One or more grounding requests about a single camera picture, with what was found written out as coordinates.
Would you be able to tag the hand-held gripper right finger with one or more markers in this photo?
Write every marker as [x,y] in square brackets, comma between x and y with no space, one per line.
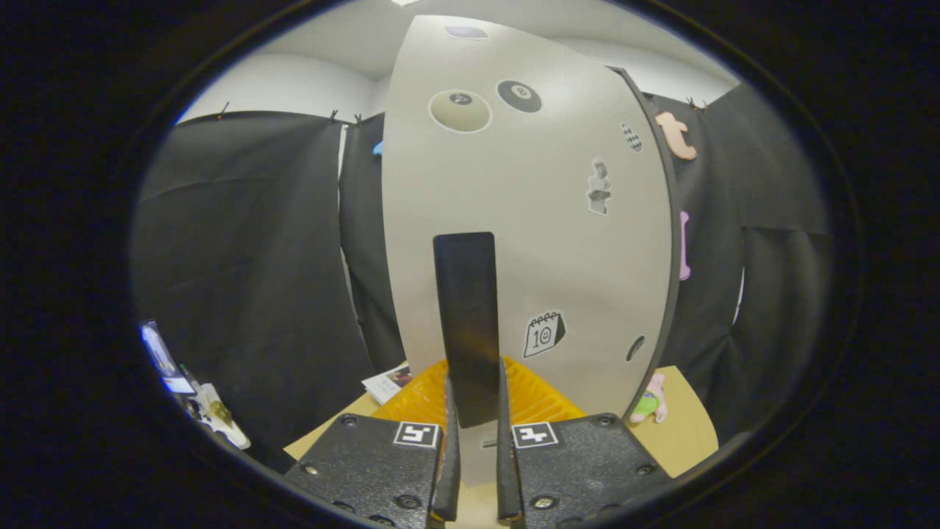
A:
[507,477]

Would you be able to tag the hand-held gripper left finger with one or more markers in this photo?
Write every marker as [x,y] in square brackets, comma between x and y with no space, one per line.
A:
[448,477]

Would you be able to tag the white shoe cabinet door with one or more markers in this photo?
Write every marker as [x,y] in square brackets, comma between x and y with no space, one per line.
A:
[558,257]

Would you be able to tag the dark grey shoe cabinet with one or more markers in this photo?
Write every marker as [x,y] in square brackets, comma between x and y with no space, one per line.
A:
[670,242]

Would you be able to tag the pink and green plush toy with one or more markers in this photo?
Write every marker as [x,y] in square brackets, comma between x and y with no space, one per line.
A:
[648,404]

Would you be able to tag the black backdrop cloth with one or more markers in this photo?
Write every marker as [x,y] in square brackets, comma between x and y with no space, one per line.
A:
[242,257]

